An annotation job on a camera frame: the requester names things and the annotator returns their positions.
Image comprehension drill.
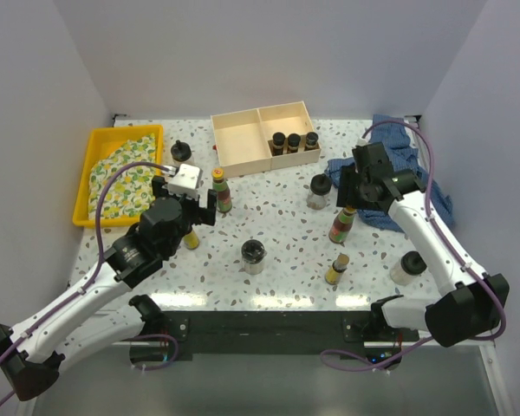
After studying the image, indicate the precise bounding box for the spice jar black lid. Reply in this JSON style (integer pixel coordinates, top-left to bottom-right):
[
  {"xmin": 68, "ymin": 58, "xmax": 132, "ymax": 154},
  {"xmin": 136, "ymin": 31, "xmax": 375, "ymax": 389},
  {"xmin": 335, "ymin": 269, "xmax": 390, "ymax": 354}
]
[
  {"xmin": 287, "ymin": 133, "xmax": 301, "ymax": 153},
  {"xmin": 272, "ymin": 132, "xmax": 286, "ymax": 156}
]

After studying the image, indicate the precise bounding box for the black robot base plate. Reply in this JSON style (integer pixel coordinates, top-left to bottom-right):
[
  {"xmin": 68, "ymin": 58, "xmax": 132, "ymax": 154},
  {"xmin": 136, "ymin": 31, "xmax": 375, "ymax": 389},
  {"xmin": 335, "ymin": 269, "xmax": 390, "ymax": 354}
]
[{"xmin": 130, "ymin": 311, "xmax": 419, "ymax": 364}]

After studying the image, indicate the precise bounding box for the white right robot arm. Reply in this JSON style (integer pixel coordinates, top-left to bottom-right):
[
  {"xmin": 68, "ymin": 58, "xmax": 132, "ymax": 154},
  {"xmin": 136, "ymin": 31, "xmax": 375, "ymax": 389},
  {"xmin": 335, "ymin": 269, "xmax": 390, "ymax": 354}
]
[{"xmin": 199, "ymin": 174, "xmax": 509, "ymax": 347}]

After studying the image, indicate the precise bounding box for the shaker jar front right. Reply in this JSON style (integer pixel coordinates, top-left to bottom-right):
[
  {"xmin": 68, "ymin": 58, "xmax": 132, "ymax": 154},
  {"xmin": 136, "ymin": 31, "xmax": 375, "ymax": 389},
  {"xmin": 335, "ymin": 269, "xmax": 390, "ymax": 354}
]
[{"xmin": 389, "ymin": 251, "xmax": 427, "ymax": 286}]

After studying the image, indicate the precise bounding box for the small dark spice jar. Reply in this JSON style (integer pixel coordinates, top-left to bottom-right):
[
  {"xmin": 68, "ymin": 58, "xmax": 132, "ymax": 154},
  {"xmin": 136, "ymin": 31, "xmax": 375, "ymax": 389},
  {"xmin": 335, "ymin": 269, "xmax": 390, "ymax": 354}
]
[{"xmin": 304, "ymin": 132, "xmax": 319, "ymax": 151}]

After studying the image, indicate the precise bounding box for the glass shaker jar white powder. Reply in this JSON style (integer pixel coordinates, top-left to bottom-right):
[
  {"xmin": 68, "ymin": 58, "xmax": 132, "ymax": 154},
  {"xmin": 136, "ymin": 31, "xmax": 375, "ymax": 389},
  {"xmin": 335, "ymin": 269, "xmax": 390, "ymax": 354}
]
[{"xmin": 170, "ymin": 140, "xmax": 195, "ymax": 166}]

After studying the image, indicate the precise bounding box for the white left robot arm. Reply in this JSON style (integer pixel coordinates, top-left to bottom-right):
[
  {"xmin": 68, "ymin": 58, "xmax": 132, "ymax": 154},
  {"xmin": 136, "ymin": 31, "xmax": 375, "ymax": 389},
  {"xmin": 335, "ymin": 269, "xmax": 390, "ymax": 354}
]
[{"xmin": 0, "ymin": 176, "xmax": 217, "ymax": 401}]

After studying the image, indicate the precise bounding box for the yellow plastic tray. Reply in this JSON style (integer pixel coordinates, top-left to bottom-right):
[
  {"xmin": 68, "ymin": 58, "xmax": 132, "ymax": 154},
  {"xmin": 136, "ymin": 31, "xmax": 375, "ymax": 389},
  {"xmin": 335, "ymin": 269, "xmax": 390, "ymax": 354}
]
[{"xmin": 72, "ymin": 124, "xmax": 165, "ymax": 230}]

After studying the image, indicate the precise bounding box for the open glass jar black rim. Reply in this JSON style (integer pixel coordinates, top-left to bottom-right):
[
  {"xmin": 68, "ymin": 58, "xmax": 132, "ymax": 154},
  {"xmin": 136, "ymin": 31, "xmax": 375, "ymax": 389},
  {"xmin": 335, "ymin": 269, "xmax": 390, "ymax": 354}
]
[{"xmin": 241, "ymin": 239, "xmax": 266, "ymax": 276}]

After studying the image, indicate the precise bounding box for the lemon print cloth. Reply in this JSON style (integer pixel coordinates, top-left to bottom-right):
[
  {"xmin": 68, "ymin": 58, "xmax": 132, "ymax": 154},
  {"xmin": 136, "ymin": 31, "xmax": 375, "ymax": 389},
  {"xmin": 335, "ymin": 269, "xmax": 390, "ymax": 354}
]
[{"xmin": 88, "ymin": 133, "xmax": 157, "ymax": 220}]

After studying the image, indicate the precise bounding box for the glass shaker jar brown residue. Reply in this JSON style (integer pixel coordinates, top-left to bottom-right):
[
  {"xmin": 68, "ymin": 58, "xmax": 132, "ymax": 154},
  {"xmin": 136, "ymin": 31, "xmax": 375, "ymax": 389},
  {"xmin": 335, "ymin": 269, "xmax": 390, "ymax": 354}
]
[{"xmin": 307, "ymin": 173, "xmax": 332, "ymax": 210}]

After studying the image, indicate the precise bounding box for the small yellow oil bottle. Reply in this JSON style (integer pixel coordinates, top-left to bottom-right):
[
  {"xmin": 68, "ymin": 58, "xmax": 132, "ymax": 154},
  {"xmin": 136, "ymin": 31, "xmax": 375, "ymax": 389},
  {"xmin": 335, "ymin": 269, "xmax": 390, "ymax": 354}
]
[
  {"xmin": 183, "ymin": 229, "xmax": 199, "ymax": 250},
  {"xmin": 325, "ymin": 253, "xmax": 349, "ymax": 285}
]

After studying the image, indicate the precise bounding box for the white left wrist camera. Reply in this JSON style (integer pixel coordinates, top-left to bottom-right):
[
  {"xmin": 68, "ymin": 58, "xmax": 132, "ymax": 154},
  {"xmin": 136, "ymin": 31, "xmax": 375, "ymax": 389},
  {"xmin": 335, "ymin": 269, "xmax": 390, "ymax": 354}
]
[{"xmin": 167, "ymin": 164, "xmax": 203, "ymax": 200}]

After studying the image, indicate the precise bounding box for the sauce bottle green label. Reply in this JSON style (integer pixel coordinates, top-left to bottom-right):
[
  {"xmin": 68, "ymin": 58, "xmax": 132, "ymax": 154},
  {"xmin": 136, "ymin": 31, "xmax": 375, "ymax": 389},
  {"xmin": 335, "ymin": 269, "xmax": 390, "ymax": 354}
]
[
  {"xmin": 328, "ymin": 206, "xmax": 356, "ymax": 244},
  {"xmin": 211, "ymin": 167, "xmax": 232, "ymax": 213}
]

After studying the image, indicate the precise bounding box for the blue checked shirt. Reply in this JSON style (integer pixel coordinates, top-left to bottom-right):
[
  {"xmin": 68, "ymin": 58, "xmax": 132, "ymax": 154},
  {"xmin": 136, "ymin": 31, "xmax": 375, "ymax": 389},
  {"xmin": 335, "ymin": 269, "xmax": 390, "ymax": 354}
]
[{"xmin": 323, "ymin": 114, "xmax": 455, "ymax": 233}]

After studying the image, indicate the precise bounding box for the beige wooden divided box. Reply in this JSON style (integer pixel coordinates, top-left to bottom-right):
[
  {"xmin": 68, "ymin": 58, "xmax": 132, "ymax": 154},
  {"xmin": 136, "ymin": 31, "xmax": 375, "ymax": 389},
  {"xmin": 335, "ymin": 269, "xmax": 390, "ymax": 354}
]
[{"xmin": 211, "ymin": 101, "xmax": 322, "ymax": 178}]

